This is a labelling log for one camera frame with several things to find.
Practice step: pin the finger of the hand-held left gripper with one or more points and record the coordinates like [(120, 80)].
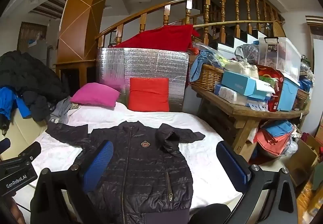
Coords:
[(4, 145), (29, 151)]

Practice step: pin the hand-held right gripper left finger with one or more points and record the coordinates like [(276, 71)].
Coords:
[(99, 163)]

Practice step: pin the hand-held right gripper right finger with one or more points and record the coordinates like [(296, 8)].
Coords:
[(233, 166)]

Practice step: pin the black puffer jacket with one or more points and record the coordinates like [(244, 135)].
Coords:
[(141, 171)]

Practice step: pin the beige sofa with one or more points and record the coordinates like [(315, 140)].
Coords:
[(22, 130)]

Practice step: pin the pale pink blanket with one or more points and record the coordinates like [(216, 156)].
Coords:
[(201, 143)]

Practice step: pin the blue jacket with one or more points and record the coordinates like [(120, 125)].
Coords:
[(10, 103)]

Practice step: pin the stack of red cloths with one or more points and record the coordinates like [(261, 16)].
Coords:
[(272, 143)]

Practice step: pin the grey garment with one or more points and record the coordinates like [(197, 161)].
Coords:
[(61, 109)]

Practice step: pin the person's knee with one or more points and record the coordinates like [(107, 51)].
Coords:
[(212, 215)]

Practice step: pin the wooden table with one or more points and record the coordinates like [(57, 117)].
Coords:
[(242, 113)]

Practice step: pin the magenta pillow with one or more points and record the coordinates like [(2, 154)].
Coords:
[(97, 95)]

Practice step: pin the brown cardboard box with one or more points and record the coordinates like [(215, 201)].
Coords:
[(302, 158)]

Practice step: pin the white tissue pack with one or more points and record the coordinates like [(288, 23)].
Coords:
[(231, 95)]

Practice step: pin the pile of black coats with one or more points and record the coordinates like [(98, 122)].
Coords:
[(27, 75)]

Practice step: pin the light blue cardboard box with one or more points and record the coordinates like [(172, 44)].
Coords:
[(242, 81)]

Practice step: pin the small red pillow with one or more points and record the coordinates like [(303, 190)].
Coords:
[(149, 94)]

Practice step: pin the light blue storage bin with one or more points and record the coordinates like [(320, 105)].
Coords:
[(289, 95)]

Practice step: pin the wicker basket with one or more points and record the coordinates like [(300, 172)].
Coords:
[(208, 77)]

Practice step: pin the white plastic bag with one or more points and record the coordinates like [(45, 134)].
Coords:
[(241, 69)]

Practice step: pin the blue cloth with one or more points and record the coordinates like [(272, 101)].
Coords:
[(200, 62)]

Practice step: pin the silver foil insulation board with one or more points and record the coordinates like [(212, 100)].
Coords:
[(151, 62)]

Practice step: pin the grey plastic bag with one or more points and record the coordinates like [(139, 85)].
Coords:
[(247, 52)]

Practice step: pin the clear plastic storage bin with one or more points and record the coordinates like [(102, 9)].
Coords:
[(280, 57)]

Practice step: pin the large red cushion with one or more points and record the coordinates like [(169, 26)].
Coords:
[(164, 38)]

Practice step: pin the curved wooden pillar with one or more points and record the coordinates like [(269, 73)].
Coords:
[(80, 12)]

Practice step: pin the wooden stair railing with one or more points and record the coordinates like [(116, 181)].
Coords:
[(207, 12)]

